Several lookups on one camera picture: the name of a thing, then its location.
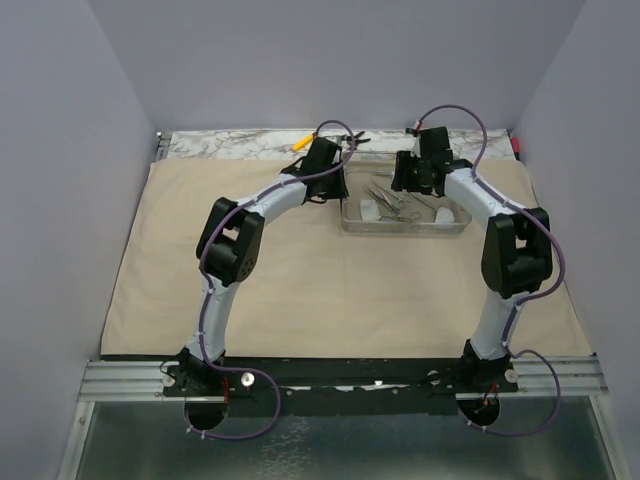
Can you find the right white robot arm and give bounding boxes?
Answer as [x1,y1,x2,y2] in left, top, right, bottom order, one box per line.
[391,150,553,391]

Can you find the white gauze pad right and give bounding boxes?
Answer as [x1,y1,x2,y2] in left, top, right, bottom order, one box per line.
[434,206,456,226]

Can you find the white gauze pad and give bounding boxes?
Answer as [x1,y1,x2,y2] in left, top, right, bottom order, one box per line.
[434,206,456,226]
[359,199,382,222]

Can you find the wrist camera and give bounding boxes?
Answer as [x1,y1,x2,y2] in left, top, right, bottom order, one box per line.
[300,137,342,175]
[413,126,453,161]

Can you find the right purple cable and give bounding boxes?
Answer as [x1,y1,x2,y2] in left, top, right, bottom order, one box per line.
[414,104,566,439]

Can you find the white gauze pad left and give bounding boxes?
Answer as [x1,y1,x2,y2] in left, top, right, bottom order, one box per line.
[359,199,382,222]

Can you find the steel hemostat lower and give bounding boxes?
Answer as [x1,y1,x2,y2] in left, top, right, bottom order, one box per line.
[380,211,421,223]

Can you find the aluminium extrusion rail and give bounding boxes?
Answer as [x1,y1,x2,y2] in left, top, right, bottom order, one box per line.
[78,356,609,402]

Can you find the steel forceps clamp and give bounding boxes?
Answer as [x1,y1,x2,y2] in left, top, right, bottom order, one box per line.
[374,182,407,208]

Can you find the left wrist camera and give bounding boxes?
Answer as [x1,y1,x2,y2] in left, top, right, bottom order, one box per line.
[300,137,342,175]

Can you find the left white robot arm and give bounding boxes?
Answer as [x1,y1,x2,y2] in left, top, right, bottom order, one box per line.
[178,155,347,395]

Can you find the red marker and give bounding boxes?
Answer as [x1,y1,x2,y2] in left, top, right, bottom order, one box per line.
[510,137,520,160]

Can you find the black handled pliers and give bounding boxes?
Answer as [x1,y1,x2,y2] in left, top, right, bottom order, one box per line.
[338,131,371,148]

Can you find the yellow black marker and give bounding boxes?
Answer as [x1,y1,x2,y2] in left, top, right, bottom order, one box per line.
[292,133,316,152]

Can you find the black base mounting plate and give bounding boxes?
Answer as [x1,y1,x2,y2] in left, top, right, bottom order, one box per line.
[158,354,518,418]

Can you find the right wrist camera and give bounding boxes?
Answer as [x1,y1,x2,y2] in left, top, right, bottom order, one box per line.
[413,126,453,161]

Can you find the steel tweezers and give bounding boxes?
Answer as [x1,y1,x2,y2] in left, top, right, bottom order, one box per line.
[363,185,398,214]

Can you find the wire mesh instrument tray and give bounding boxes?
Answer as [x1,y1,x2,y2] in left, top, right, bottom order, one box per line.
[341,151,472,236]

